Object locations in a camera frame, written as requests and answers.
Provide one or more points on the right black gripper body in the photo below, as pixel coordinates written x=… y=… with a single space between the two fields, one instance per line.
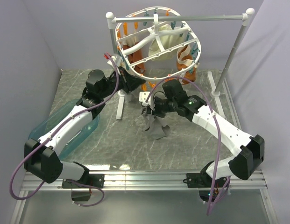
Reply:
x=162 y=106

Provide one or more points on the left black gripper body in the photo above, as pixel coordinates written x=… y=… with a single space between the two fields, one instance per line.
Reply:
x=122 y=83

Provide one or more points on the white oval clip hanger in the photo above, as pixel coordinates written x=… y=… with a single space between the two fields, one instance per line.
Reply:
x=154 y=35

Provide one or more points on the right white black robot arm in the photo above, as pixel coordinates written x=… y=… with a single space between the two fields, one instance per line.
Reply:
x=247 y=150

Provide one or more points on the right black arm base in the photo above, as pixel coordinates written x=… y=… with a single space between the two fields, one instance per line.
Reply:
x=204 y=182

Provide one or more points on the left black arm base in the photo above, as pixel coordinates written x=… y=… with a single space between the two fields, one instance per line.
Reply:
x=81 y=190

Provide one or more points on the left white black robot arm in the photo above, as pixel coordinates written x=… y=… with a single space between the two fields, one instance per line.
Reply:
x=43 y=153

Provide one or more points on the rust hanging underwear back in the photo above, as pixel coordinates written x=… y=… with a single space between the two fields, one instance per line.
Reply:
x=134 y=57

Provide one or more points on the orange hanging underwear right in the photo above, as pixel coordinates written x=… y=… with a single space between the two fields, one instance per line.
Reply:
x=184 y=60

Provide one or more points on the cream hanging underwear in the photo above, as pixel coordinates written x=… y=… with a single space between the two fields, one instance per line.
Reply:
x=167 y=41

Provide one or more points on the teal plastic basin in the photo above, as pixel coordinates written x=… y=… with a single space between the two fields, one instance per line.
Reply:
x=55 y=118

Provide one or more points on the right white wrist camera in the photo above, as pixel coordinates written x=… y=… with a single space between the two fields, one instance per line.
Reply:
x=146 y=98

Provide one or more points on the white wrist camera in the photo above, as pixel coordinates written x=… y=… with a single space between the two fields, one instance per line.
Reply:
x=146 y=98
x=117 y=60

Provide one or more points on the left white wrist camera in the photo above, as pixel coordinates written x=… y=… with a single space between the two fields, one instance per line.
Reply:
x=117 y=60

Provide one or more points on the aluminium mounting rail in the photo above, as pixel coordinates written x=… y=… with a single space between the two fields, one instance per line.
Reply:
x=128 y=180

